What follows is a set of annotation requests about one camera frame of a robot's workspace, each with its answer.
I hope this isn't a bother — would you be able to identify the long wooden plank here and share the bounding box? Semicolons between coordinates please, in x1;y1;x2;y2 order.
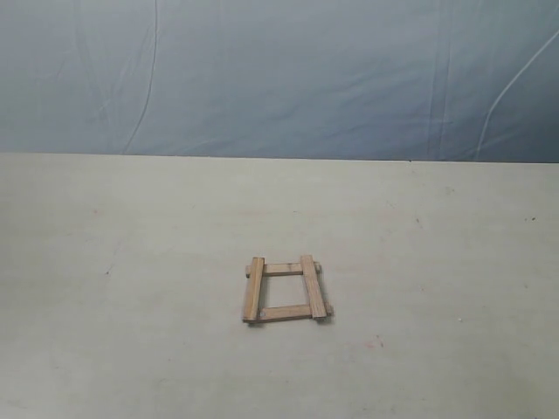
242;258;265;324

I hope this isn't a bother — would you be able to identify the short wooden plank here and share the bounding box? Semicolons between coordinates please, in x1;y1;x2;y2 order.
245;262;322;278

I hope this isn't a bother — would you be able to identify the brown wooden stick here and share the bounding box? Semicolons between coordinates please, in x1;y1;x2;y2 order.
242;305;313;324

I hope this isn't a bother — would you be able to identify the blue-grey backdrop cloth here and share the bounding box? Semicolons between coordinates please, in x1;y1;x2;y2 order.
1;1;558;162

